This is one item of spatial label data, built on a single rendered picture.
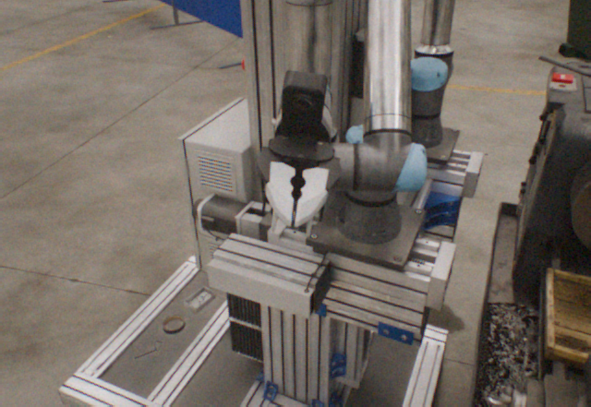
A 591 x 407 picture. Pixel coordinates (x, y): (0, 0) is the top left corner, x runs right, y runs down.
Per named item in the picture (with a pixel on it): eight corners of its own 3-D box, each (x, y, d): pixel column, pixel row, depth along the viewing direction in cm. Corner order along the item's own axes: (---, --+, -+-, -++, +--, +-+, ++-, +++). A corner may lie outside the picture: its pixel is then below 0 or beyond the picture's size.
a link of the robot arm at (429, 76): (396, 112, 147) (402, 66, 140) (405, 96, 157) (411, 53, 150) (439, 118, 143) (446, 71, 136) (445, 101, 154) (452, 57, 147)
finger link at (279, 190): (286, 262, 49) (293, 209, 56) (294, 212, 46) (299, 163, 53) (255, 257, 49) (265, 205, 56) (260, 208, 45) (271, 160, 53)
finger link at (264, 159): (296, 200, 51) (301, 159, 58) (299, 185, 50) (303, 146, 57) (250, 194, 50) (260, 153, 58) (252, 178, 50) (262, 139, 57)
